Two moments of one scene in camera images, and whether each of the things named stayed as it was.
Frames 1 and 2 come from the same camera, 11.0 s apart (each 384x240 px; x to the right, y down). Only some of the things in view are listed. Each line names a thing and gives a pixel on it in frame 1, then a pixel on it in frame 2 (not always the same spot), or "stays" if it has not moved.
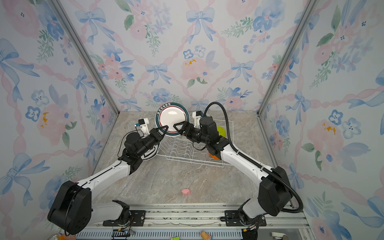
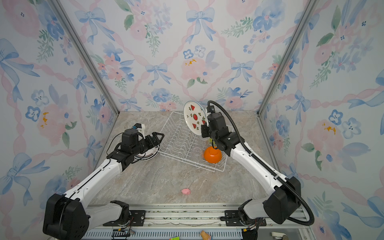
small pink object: x=186 y=191 stays
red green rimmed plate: x=169 y=114 to x=149 y=154
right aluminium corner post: x=310 y=9 stays
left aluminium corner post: x=78 y=40 stays
